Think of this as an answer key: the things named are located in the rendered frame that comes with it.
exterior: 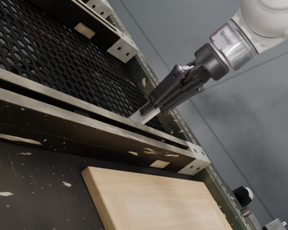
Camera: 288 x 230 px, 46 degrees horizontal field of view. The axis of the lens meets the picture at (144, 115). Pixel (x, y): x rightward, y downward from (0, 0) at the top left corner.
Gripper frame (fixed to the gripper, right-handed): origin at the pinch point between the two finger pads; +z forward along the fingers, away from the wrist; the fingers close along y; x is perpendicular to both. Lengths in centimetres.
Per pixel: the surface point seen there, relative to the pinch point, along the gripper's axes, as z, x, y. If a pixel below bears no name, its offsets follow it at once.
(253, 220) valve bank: 4, 26, -57
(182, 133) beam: 4.2, -6.1, -37.9
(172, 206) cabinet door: 6.8, 18.5, -6.2
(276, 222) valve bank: -2, 30, -58
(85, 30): 7.0, -42.1, -11.9
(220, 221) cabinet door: 6.6, 23.5, -31.9
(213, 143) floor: 16, -27, -138
